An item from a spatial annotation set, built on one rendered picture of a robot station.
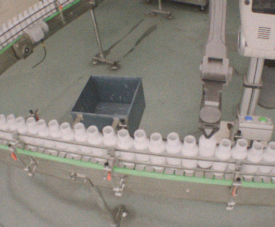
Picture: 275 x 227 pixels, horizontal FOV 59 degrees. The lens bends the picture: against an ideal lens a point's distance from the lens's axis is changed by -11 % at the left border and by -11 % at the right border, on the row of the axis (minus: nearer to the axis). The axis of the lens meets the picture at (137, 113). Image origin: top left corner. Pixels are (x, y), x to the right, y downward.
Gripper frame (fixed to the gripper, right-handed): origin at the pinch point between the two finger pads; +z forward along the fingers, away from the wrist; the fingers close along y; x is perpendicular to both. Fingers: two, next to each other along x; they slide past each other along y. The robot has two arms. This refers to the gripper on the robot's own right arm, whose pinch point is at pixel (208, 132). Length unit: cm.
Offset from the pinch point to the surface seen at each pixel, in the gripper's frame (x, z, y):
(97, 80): -65, 27, -57
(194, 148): -3.9, 6.1, 2.2
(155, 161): -17.6, 13.7, 4.0
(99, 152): -39.1, 13.3, 3.6
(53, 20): -141, 20, -138
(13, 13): -330, 65, -290
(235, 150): 10.4, 6.1, 1.5
